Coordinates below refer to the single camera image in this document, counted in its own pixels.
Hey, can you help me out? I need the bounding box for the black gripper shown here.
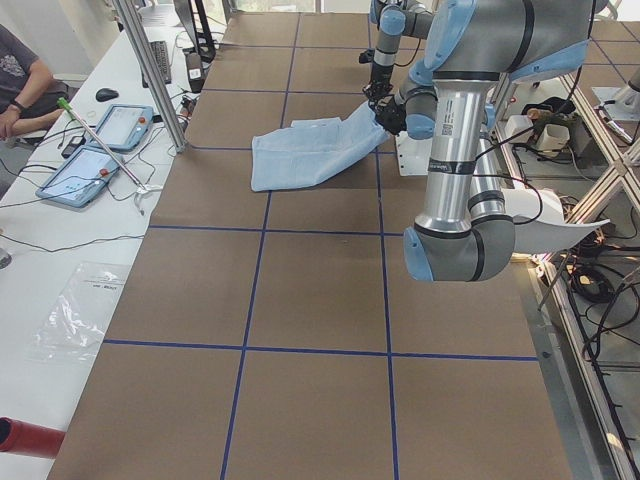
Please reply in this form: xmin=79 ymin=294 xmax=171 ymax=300
xmin=365 ymin=64 xmax=394 ymax=100
xmin=375 ymin=102 xmax=406 ymax=135

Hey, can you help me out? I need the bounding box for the light blue button shirt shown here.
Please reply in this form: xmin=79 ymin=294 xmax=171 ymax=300
xmin=251 ymin=103 xmax=389 ymax=192

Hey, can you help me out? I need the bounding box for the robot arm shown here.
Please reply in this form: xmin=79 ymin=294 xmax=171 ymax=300
xmin=363 ymin=1 xmax=434 ymax=102
xmin=371 ymin=1 xmax=603 ymax=282

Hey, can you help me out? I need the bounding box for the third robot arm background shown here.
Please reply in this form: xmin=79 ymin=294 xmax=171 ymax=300
xmin=592 ymin=70 xmax=639 ymax=121

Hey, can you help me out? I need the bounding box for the black keyboard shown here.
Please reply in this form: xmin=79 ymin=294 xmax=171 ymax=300
xmin=149 ymin=41 xmax=172 ymax=84

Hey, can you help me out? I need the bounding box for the far blue teach pendant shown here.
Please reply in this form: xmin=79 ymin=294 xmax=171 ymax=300
xmin=95 ymin=104 xmax=154 ymax=153

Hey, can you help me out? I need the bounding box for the blue teach pendant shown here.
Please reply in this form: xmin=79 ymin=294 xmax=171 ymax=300
xmin=36 ymin=146 xmax=119 ymax=208
xmin=95 ymin=104 xmax=154 ymax=153

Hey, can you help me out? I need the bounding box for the black computer mouse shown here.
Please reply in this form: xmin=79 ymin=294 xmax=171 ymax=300
xmin=95 ymin=88 xmax=119 ymax=102

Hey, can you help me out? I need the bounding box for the near blue teach pendant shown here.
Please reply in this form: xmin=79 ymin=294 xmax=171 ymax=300
xmin=36 ymin=146 xmax=119 ymax=208

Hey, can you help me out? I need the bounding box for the seated person dark shirt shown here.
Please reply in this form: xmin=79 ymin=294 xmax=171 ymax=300
xmin=1 ymin=26 xmax=73 ymax=140

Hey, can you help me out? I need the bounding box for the clear plastic bag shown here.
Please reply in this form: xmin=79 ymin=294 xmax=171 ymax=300
xmin=27 ymin=262 xmax=131 ymax=365

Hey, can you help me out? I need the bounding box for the red cylinder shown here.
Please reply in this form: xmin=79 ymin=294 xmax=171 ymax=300
xmin=1 ymin=417 xmax=66 ymax=459

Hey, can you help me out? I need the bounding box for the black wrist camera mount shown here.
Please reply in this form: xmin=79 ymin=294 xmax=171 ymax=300
xmin=358 ymin=48 xmax=375 ymax=64

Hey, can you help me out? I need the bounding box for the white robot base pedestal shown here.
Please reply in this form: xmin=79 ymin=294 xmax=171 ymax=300
xmin=395 ymin=132 xmax=432 ymax=177

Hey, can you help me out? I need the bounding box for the aluminium frame post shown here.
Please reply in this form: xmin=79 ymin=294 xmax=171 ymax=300
xmin=113 ymin=0 xmax=187 ymax=153

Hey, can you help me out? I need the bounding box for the green handled reacher grabber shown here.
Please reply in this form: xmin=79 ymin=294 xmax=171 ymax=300
xmin=57 ymin=97 xmax=163 ymax=216

